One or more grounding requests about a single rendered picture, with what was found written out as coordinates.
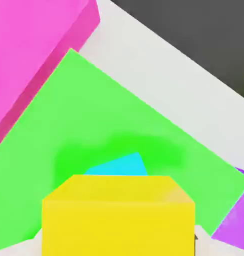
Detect small yellow cube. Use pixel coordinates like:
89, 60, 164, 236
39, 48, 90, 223
42, 174, 196, 256

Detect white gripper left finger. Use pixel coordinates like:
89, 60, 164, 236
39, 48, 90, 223
0, 227, 43, 256

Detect large green box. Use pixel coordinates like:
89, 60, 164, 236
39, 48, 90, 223
0, 47, 244, 253

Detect small cyan cube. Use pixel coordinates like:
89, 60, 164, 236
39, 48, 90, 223
84, 151, 148, 177

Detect large pink box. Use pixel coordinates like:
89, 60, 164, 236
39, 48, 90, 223
0, 0, 101, 152

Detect large purple box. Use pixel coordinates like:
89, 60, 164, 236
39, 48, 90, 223
211, 167, 244, 253

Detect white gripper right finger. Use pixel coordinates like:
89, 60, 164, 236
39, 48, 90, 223
194, 224, 244, 256

